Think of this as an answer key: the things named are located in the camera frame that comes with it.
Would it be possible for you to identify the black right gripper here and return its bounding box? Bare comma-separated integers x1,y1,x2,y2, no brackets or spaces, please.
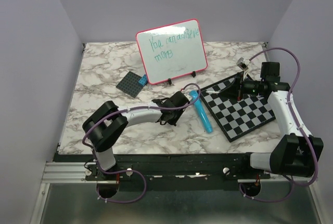
218,72,264,101

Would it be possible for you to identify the white whiteboard marker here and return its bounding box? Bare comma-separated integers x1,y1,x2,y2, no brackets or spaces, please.
206,91,221,94

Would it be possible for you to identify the pink framed whiteboard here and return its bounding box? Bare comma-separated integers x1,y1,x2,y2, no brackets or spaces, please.
136,19,208,85

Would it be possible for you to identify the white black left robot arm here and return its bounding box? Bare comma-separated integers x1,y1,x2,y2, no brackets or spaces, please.
82,91,190,180

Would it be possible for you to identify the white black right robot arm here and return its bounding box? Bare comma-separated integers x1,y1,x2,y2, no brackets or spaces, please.
218,58,324,178

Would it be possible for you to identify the black whiteboard stand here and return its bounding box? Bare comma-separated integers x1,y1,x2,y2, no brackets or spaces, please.
166,71,197,85

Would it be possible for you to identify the black white chessboard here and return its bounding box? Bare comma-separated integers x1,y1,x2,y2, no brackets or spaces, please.
200,75,275,142

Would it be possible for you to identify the blue lego brick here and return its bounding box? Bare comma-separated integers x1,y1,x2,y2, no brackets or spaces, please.
138,74,148,86

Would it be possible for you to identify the dark grey lego baseplate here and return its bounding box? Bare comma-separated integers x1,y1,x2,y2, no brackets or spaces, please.
116,71,144,98

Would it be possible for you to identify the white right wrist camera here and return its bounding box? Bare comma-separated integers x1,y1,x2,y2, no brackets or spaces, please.
236,57,251,72

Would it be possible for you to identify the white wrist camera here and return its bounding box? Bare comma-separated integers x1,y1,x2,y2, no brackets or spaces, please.
184,94,194,103
236,57,251,72

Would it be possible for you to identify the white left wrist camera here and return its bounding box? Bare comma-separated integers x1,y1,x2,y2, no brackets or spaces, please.
184,94,194,103

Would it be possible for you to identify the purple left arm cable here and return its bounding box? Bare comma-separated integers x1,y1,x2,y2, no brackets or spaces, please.
82,83,202,204

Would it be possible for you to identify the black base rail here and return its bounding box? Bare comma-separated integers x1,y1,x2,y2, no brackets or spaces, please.
85,153,270,191

